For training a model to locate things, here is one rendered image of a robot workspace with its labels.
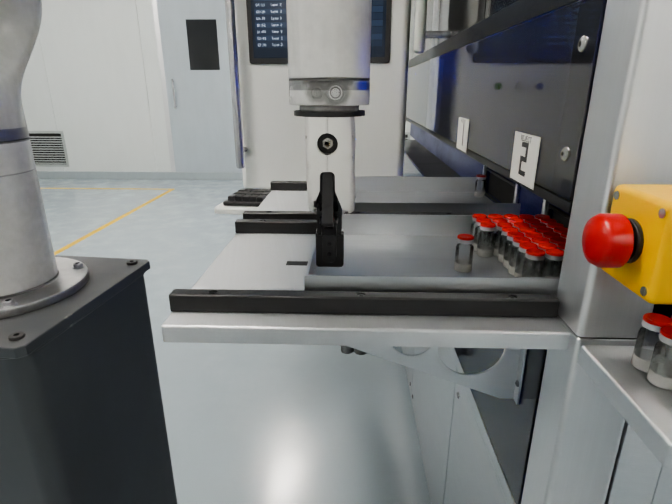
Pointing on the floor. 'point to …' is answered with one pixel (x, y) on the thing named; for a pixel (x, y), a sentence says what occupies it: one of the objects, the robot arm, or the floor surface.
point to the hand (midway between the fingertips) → (330, 248)
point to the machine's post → (562, 470)
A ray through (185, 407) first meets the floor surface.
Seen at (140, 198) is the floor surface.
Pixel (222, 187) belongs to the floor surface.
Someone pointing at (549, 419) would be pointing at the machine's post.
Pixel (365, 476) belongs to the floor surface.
